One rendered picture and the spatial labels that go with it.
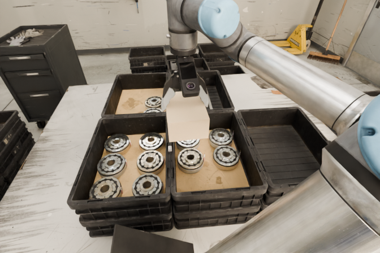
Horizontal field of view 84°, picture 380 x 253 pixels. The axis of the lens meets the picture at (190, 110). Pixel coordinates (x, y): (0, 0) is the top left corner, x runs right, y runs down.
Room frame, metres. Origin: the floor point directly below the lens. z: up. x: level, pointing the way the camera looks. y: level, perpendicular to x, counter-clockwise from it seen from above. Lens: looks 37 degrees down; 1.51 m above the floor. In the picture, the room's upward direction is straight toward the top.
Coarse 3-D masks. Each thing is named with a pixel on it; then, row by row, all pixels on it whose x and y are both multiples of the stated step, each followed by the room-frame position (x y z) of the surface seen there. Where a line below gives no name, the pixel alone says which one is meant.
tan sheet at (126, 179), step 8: (128, 136) 0.69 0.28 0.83; (136, 136) 0.69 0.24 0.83; (136, 144) 0.64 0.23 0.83; (104, 152) 0.60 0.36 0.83; (128, 152) 0.60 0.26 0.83; (136, 152) 0.60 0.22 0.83; (160, 152) 0.60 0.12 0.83; (128, 160) 0.55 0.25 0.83; (136, 160) 0.55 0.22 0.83; (128, 168) 0.51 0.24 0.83; (136, 168) 0.51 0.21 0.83; (96, 176) 0.48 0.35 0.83; (120, 176) 0.48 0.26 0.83; (128, 176) 0.48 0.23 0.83; (136, 176) 0.48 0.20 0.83; (160, 176) 0.48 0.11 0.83; (128, 184) 0.45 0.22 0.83; (128, 192) 0.41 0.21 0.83
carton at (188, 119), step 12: (180, 96) 0.58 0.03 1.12; (168, 108) 0.51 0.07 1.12; (180, 108) 0.51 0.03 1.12; (192, 108) 0.51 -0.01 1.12; (204, 108) 0.51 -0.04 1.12; (168, 120) 0.46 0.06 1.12; (180, 120) 0.46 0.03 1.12; (192, 120) 0.46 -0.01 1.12; (204, 120) 0.46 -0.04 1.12; (180, 132) 0.45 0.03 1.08; (192, 132) 0.46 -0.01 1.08; (204, 132) 0.46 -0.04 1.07
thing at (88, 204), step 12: (96, 132) 0.61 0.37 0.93; (168, 132) 0.61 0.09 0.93; (168, 144) 0.55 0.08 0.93; (84, 156) 0.49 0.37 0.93; (168, 156) 0.49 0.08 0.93; (84, 168) 0.44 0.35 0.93; (168, 168) 0.44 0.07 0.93; (168, 180) 0.39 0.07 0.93; (72, 192) 0.35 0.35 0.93; (168, 192) 0.35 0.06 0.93; (72, 204) 0.31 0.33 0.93; (84, 204) 0.31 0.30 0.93; (96, 204) 0.32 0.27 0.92; (108, 204) 0.32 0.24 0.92; (120, 204) 0.32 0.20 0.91; (132, 204) 0.33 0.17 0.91
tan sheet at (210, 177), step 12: (204, 144) 0.64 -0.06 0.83; (204, 168) 0.51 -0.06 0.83; (216, 168) 0.51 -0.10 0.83; (240, 168) 0.51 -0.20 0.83; (180, 180) 0.46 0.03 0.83; (192, 180) 0.46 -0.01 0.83; (204, 180) 0.46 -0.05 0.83; (216, 180) 0.46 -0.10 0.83; (228, 180) 0.46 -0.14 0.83; (240, 180) 0.46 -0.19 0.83
